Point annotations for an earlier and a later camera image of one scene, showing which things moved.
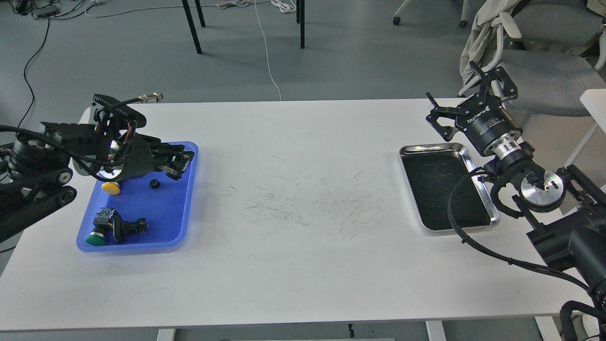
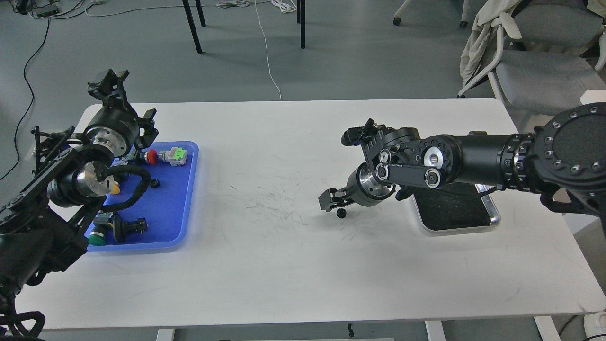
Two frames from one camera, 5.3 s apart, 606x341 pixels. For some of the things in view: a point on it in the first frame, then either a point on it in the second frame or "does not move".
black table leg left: x=190 y=19 does not move
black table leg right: x=302 y=24 does not move
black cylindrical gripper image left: x=142 y=157 to x=113 y=127
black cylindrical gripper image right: x=482 y=116 to x=362 y=189
